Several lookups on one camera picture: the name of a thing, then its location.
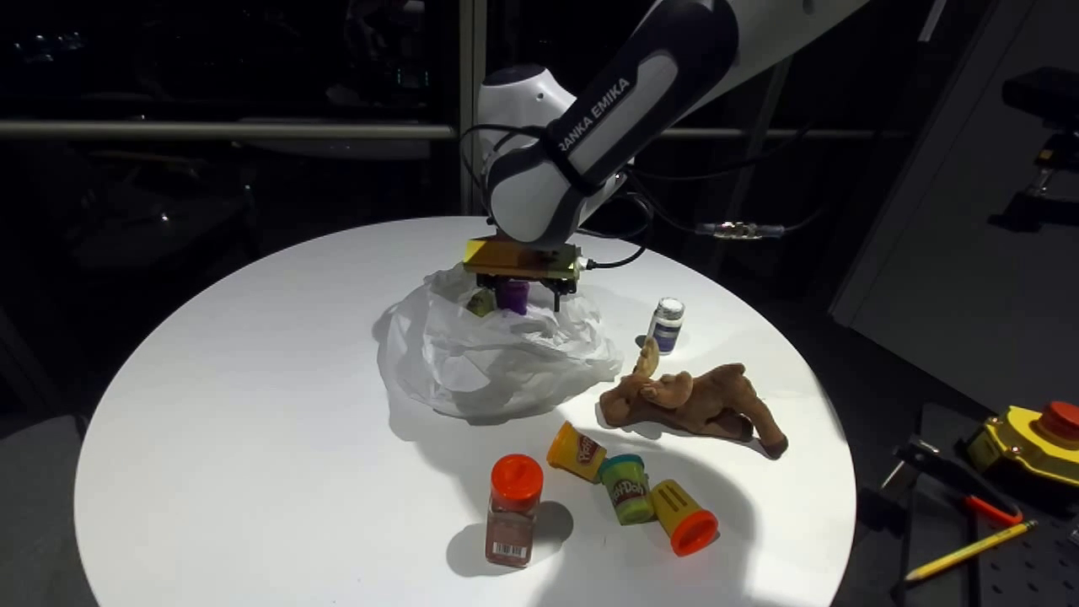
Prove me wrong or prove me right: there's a white bottle blue label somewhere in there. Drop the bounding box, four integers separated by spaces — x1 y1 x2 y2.
652 295 688 357

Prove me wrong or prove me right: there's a yellow tub orange lid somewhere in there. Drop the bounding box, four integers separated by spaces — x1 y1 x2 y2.
542 418 610 484

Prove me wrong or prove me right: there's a brown plush moose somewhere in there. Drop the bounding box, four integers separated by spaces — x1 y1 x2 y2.
594 332 792 461

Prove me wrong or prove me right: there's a teal lid dough tub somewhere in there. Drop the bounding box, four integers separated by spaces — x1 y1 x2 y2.
595 452 662 528

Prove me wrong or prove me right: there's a spice jar red lid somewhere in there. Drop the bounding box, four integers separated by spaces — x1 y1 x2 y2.
481 452 546 568

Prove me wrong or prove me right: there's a yellow tub red-orange lid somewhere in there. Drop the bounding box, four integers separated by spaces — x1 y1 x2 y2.
647 474 722 561

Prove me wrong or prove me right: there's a yellow rectangular board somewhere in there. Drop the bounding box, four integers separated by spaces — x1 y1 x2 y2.
458 231 589 292

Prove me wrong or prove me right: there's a clear plastic bag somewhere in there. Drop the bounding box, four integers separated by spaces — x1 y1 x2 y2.
371 262 622 428

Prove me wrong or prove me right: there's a metal window railing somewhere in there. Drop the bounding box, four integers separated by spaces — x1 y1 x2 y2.
0 118 905 145

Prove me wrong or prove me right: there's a dark grey slanted panel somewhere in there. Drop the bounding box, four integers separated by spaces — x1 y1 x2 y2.
825 42 1079 410

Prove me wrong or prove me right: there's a yellow pencil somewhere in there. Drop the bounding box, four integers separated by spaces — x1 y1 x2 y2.
901 514 1039 588

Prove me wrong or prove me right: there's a yellow emergency stop button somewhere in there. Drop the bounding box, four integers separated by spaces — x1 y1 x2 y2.
963 398 1079 489

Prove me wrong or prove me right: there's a black perforated bench plate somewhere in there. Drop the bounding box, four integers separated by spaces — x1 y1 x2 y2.
852 390 1079 607

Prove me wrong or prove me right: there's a grey window post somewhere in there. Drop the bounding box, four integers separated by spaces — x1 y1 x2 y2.
452 0 488 220

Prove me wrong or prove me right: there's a black red handled tool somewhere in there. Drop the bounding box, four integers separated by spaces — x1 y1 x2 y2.
878 434 1028 528

